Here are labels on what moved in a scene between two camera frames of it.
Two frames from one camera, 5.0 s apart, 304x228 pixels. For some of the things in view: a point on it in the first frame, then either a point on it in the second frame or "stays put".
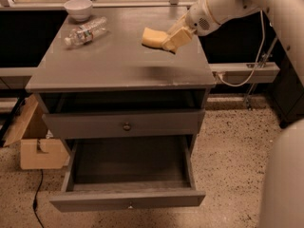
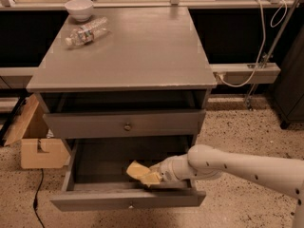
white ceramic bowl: [79, 9] stays put
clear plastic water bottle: [85, 33] stays put
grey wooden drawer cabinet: [131, 111] stays put
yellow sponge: [154, 38] to [136, 169]
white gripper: [199, 17] to [165, 171]
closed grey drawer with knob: [127, 123] stays put
